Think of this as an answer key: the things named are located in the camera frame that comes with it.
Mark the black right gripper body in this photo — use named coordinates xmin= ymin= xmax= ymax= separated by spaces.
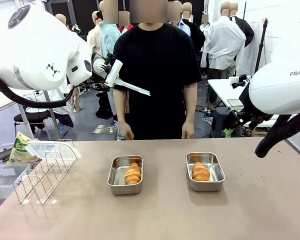
xmin=223 ymin=109 xmax=244 ymax=130

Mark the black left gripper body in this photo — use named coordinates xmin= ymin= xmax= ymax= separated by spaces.
xmin=90 ymin=81 xmax=113 ymax=92

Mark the stainless steel rectangular container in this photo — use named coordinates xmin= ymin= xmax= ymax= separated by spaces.
xmin=185 ymin=151 xmax=226 ymax=193
xmin=107 ymin=154 xmax=144 ymax=196

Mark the golden croissant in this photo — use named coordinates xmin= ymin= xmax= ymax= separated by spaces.
xmin=191 ymin=161 xmax=211 ymax=182
xmin=124 ymin=162 xmax=142 ymax=185

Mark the person's left forearm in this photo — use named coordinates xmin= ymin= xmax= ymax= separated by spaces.
xmin=183 ymin=99 xmax=198 ymax=123

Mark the person's right forearm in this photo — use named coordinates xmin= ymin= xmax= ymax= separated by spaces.
xmin=114 ymin=99 xmax=128 ymax=125

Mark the person's left hand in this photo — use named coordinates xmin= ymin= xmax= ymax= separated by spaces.
xmin=181 ymin=121 xmax=195 ymax=140

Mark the person's right hand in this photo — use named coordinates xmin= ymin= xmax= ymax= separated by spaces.
xmin=118 ymin=122 xmax=135 ymax=141

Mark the grey flat tray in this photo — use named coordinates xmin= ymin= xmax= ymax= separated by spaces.
xmin=226 ymin=98 xmax=245 ymax=107

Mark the white folding table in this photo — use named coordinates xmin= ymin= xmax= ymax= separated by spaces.
xmin=207 ymin=76 xmax=253 ymax=108

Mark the person in black t-shirt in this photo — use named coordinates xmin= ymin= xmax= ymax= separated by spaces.
xmin=112 ymin=22 xmax=202 ymax=140

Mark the mannequin in beige shirt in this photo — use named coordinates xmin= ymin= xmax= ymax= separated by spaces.
xmin=86 ymin=11 xmax=115 ymax=120

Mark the silver metal pole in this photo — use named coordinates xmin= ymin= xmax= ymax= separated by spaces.
xmin=43 ymin=90 xmax=62 ymax=140

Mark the black padded chair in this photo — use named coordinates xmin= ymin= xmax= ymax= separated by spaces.
xmin=13 ymin=109 xmax=53 ymax=141

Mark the black tripod stand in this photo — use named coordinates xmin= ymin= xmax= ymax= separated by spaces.
xmin=254 ymin=17 xmax=270 ymax=74

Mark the mannequin in white shirt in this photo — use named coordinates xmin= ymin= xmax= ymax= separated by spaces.
xmin=200 ymin=1 xmax=247 ymax=111

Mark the mannequin in pale blue shirt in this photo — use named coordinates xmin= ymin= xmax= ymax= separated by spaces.
xmin=167 ymin=1 xmax=192 ymax=36

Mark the mannequin in black coat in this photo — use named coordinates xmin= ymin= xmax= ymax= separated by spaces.
xmin=181 ymin=2 xmax=206 ymax=76

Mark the mannequin in black white top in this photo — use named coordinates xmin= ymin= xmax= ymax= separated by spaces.
xmin=229 ymin=2 xmax=255 ymax=77

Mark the green snack bag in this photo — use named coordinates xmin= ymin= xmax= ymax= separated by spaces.
xmin=6 ymin=131 xmax=41 ymax=165

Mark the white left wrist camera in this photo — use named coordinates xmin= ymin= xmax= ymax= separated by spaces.
xmin=92 ymin=52 xmax=124 ymax=88

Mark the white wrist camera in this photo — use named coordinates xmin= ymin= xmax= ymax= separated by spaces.
xmin=228 ymin=73 xmax=252 ymax=90
xmin=92 ymin=52 xmax=124 ymax=88

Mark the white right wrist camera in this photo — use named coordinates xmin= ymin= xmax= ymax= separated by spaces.
xmin=228 ymin=73 xmax=252 ymax=90

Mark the grey mannequin base plate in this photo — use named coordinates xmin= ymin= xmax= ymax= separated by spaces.
xmin=91 ymin=124 xmax=118 ymax=135

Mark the black right arm cable sleeve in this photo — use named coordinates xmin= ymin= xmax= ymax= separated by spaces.
xmin=254 ymin=104 xmax=300 ymax=159

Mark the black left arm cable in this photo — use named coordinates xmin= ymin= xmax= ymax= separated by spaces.
xmin=0 ymin=71 xmax=77 ymax=109

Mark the metal wire rack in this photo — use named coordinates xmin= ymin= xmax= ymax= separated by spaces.
xmin=12 ymin=139 xmax=79 ymax=205

